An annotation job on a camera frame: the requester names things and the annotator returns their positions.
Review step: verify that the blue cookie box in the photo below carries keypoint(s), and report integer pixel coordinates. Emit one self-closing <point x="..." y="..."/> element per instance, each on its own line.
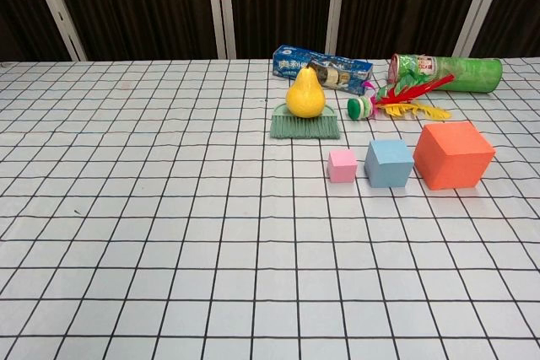
<point x="291" y="65"/>

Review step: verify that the white checked tablecloth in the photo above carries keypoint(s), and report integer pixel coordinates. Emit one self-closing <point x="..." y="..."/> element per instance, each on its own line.
<point x="169" y="208"/>

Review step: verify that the colourful feather shuttlecock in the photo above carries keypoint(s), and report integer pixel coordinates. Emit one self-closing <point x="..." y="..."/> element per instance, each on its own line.
<point x="358" y="108"/>

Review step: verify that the blue foam cube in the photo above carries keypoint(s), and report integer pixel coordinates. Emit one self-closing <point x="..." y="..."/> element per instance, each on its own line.
<point x="388" y="166"/>

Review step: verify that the yellow pear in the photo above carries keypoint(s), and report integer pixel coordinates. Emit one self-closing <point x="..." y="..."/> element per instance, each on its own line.
<point x="306" y="98"/>

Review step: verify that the green hand broom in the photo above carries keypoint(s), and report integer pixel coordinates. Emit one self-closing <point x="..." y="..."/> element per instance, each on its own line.
<point x="304" y="128"/>

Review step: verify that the green chips can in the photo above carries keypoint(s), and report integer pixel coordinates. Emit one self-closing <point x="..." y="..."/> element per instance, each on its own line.
<point x="468" y="73"/>

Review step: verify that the dark corrugated folding screen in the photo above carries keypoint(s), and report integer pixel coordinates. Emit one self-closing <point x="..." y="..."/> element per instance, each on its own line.
<point x="139" y="6"/>

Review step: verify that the large orange foam cube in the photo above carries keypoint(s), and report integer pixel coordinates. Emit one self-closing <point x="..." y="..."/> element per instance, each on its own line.
<point x="451" y="157"/>

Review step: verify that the white screen frame post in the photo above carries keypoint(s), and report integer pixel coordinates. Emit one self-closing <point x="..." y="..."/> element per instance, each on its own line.
<point x="481" y="6"/>
<point x="335" y="10"/>
<point x="55" y="6"/>
<point x="221" y="6"/>

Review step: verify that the small pink foam cube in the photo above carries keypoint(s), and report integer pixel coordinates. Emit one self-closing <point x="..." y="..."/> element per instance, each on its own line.
<point x="342" y="168"/>

